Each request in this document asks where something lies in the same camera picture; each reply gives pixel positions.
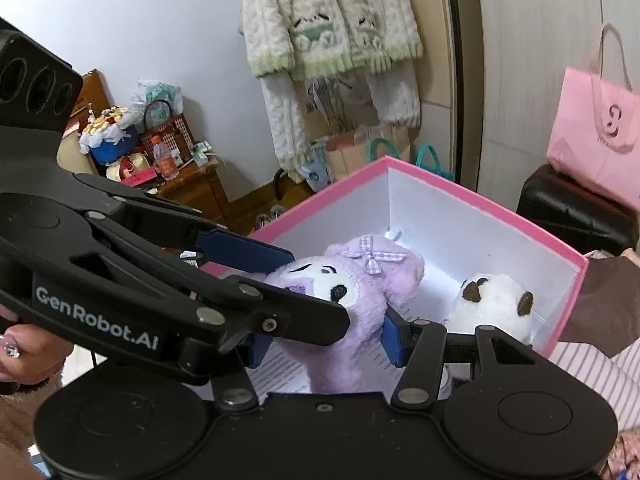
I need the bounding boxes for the orange drink bottle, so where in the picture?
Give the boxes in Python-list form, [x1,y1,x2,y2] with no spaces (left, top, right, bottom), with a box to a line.
[152,135,180,181]

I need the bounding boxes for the flat red box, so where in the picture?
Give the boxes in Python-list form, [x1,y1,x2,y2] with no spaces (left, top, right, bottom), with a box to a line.
[120,167,159,189]

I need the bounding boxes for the pink cardboard box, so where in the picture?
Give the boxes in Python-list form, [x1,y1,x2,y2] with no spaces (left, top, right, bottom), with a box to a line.
[200,156,589,397]

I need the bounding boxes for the person's left hand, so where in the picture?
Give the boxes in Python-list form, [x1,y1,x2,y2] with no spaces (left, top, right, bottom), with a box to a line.
[0,310,73,397]

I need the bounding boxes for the floral cloth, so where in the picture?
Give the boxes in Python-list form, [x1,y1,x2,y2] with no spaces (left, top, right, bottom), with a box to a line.
[599,430,640,480]

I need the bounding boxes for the brown paper bag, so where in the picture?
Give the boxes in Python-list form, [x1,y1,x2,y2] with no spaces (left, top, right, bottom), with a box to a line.
[325,124,412,182]

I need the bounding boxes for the pink shopping bag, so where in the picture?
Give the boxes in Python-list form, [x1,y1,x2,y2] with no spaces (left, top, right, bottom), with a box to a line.
[546,24,640,211]

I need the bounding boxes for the white plastic bag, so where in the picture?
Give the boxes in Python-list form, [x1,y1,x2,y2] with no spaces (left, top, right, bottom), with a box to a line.
[131,79,184,117]

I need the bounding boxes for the brown cloth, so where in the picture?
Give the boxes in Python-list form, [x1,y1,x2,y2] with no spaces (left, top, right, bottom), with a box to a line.
[556,254,640,359]

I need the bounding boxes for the wooden headboard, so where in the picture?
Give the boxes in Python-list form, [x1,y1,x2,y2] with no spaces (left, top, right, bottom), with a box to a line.
[64,69,110,128]

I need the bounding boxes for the white panda plush toy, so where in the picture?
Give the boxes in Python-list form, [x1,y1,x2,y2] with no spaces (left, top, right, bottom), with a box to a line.
[444,272,536,381]

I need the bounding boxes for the blue wrapped flower bouquet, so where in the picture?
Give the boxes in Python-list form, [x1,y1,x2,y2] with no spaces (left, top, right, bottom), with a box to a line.
[79,104,139,167]

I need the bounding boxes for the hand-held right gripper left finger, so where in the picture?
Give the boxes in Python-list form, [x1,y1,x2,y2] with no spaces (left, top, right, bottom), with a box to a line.
[210,332,274,412]

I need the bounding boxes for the wooden nightstand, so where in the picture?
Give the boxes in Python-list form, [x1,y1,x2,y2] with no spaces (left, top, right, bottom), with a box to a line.
[144,155,237,222]

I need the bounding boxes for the purple plush toy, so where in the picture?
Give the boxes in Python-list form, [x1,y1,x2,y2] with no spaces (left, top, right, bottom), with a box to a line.
[252,234,426,395]

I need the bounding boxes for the striped bedsheet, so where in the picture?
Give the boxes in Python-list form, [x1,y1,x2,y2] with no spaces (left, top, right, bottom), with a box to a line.
[547,335,640,432]

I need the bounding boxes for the red woven basket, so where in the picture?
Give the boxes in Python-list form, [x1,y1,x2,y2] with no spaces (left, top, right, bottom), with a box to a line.
[138,100,194,165]

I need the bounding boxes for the fuzzy cream pajama jacket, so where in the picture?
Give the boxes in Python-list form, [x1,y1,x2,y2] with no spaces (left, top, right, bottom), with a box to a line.
[239,0,425,80]

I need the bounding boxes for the beige wardrobe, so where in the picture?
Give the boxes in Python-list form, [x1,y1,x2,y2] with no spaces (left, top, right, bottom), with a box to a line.
[475,0,640,201]

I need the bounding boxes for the light blue bag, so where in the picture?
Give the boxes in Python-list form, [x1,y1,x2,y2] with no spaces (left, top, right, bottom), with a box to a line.
[299,154,334,194]

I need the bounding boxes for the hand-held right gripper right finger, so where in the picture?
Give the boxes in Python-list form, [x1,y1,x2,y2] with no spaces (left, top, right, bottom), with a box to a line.
[381,304,540,407]

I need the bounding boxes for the black leather stool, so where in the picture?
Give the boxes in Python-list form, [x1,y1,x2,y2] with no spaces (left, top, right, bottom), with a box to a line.
[516,164,640,257]

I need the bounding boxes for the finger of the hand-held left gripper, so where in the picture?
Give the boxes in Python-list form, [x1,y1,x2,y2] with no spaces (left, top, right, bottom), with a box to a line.
[89,214,352,348]
[74,172,297,282]

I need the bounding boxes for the teal tote bag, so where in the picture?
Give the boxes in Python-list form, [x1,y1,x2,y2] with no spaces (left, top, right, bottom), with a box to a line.
[369,137,455,182]

